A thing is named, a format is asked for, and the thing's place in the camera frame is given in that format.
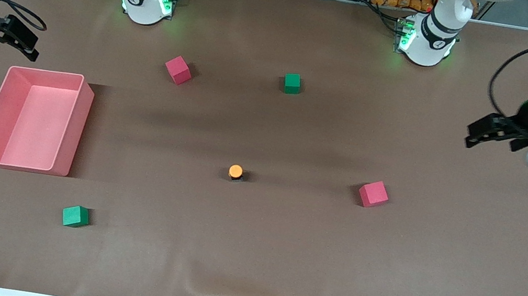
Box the pink plastic bin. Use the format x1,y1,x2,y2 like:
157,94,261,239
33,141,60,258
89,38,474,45
0,61,98,180

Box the orange-capped push button switch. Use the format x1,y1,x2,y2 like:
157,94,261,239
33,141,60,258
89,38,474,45
226,163,247,183

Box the green cube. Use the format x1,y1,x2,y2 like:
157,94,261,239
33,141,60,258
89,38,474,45
60,203,92,230
282,72,303,96

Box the pink cube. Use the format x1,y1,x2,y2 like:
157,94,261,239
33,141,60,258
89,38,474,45
356,178,392,211
162,53,196,88

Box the brown table cover mat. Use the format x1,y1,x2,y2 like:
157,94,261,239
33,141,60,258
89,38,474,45
0,0,528,296

